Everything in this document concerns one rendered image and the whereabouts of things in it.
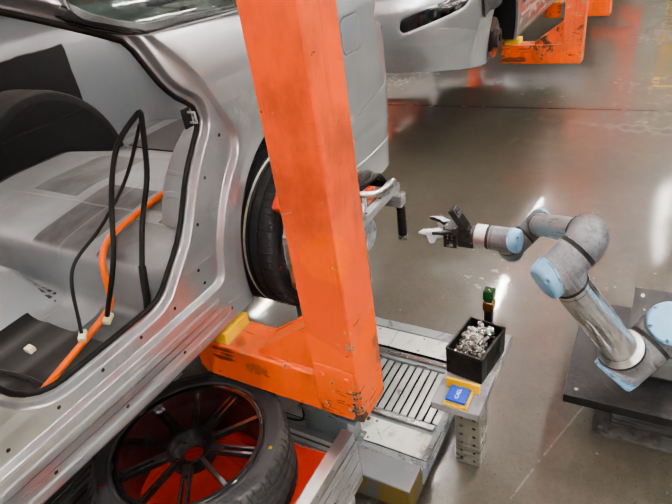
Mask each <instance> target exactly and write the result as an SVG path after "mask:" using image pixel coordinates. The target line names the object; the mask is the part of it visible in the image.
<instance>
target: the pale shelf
mask: <svg viewBox="0 0 672 504"><path fill-rule="evenodd" d="M511 341H512V336H511V335H507V334H505V350H504V352H503V354H502V355H501V357H500V358H499V360H498V361H497V363H496V364H495V366H494V367H493V369H492V370H491V372H490V373H489V374H488V376H487V377H486V379H485V380H484V382H483V383H482V384H479V383H476V382H474V381H471V380H469V379H466V378H464V377H461V376H458V375H456V374H453V373H451V372H448V371H447V370H446V372H445V374H444V376H443V378H442V380H441V382H440V384H439V386H438V388H437V390H436V392H435V394H434V396H433V398H432V400H431V408H434V409H437V410H441V411H444V412H447V413H450V414H454V415H457V416H460V417H464V418H467V419H470V420H474V421H477V422H478V421H480V418H481V416H482V413H483V411H484V408H485V406H486V403H487V401H488V398H489V396H490V393H491V391H492V388H493V386H494V383H495V381H496V379H497V376H498V374H499V371H500V369H501V366H502V364H503V361H504V359H505V356H506V354H507V351H508V349H509V346H510V344H511ZM446 376H448V377H452V378H456V379H460V380H463V381H467V382H471V383H474V384H478V385H480V395H478V394H474V393H473V396H472V399H471V401H470V403H469V406H468V408H467V410H466V411H464V410H461V409H457V408H454V407H451V406H447V405H444V404H443V402H444V400H445V397H446V395H447V393H448V391H449V389H450V387H449V386H446Z"/></svg>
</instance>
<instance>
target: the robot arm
mask: <svg viewBox="0 0 672 504"><path fill-rule="evenodd" d="M448 213H449V215H450V216H451V218H448V217H440V216H432V217H429V219H431V220H434V221H437V224H438V227H439V228H434V229H422V230H421V231H419V234H424V235H427V238H428V241H429V243H434V242H435V241H436V239H437V238H442V237H443V236H444V247H449V248H456V249H457V247H458V246H459V247H465V248H472V249H473V248H474V247H477V248H484V249H491V250H497V251H498V252H499V254H500V256H501V257H502V258H503V259H504V260H506V261H508V262H516V261H519V260H520V259H521V258H522V257H523V255H524V253H525V251H526V250H527V249H528V248H529V247H530V246H531V245H532V244H533V243H534V242H535V241H537V240H538V239H539V238H540V237H544V238H548V239H552V240H556V241H557V242H556V243H555V244H554V245H553V246H552V247H551V248H550V249H549V250H547V251H546V252H545V253H544V254H543V255H542V256H541V257H539V258H538V259H537V260H536V262H535V263H534V264H533V265H532V266H531V268H530V274H531V276H532V278H533V279H534V281H535V282H536V284H538V286H539V287H540V288H541V290H542V291H543V292H544V293H545V294H547V295H548V296H549V297H550V298H552V299H558V300H559V301H560V302H561V303H562V305H563V306H564V307H565V308H566V309H567V311H568V312H569V313H570V314H571V316H572V317H573V318H574V319H575V320H576V322H577V323H578V324H579V325H580V326H581V328H582V329H583V330H584V331H585V332H586V334H587V335H588V336H589V337H590V339H591V340H592V341H593V342H594V343H595V345H596V346H597V347H598V356H599V357H597V358H596V360H595V364H596V365H597V366H598V367H599V368H600V369H601V370H603V371H604V372H605V373H606V374H607V375H608V376H609V377H610V378H612V379H613V380H614V381H615V382H616V383H617V384H618V385H620V386H621V387H622V388H623V389H624V390H626V391H632V390H633V389H634V388H636V387H638V386H639V385H640V384H641V383H642V382H643V381H644V380H646V379H647V378H648V377H649V376H650V375H651V374H652V373H654V372H655V371H656V370H657V369H658V368H659V367H661V366H662V365H663V364H664V363H665V362H666V361H667V360H669V359H672V302H662V303H659V304H656V305H654V306H653V307H652V308H651V309H650V310H649V311H647V312H646V313H644V314H643V315H642V316H641V317H640V319H639V320H638V322H637V323H636V324H635V325H634V326H633V327H632V328H631V329H627V327H626V326H625V325H624V323H623V322H622V320H621V319H620V318H619V316H618V315H617V314H616V312H615V311H614V309H613V308H612V307H611V305H610V304H609V303H608V301H607V300H606V299H605V297H604V296H603V294H602V293H601V292H600V290H599V289H598V288H597V286H596V285H595V283H594V282H593V281H592V279H591V278H590V277H589V274H588V272H587V271H588V270H589V269H590V268H592V267H593V266H594V265H595V264H596V263H597V262H598V261H599V260H600V259H601V257H602V256H603V254H604V253H605V251H606V249H607V247H608V244H609V240H610V232H609V228H608V226H607V224H606V222H605V221H604V220H603V219H601V218H600V217H598V216H596V215H593V214H580V215H577V216H575V217H567V216H559V215H552V214H551V213H550V212H548V211H547V210H546V209H544V208H542V207H537V208H536V209H534V210H533V211H532V213H531V214H529V215H528V216H527V217H526V218H525V219H524V220H523V221H522V222H521V223H520V224H519V225H518V226H517V227H516V228H508V227H500V226H493V225H485V224H477V225H476V226H474V225H473V226H471V224H470V223H469V221H468V220H467V219H466V217H465V216H464V214H463V213H462V211H461V210H460V209H459V207H458V206H457V205H454V206H452V207H451V208H450V209H449V211H448ZM450 243H451V244H453V247H451V246H447V245H449V244H450Z"/></svg>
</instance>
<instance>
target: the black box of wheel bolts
mask: <svg viewBox="0 0 672 504"><path fill-rule="evenodd" d="M505 330H506V327H503V326H500V325H497V324H494V323H491V322H488V321H485V320H481V319H478V318H475V317H472V316H470V317H469V318H468V320H467V321H466V322H465V323H464V325H463V326H462V327H461V328H460V330H459V331H458V332H457V333H456V335H455V336H454V337H453V338H452V340H451V341H450V342H449V343H448V345H447V346H446V347H445V349H446V365H447V371H448V372H451V373H453V374H456V375H458V376H461V377H464V378H466V379H469V380H471V381H474V382H476V383H479V384H482V383H483V382H484V380H485V379H486V377H487V376H488V374H489V373H490V372H491V370H492V369H493V367H494V366H495V364H496V363H497V361H498V360H499V358H500V357H501V355H502V354H503V352H504V350H505Z"/></svg>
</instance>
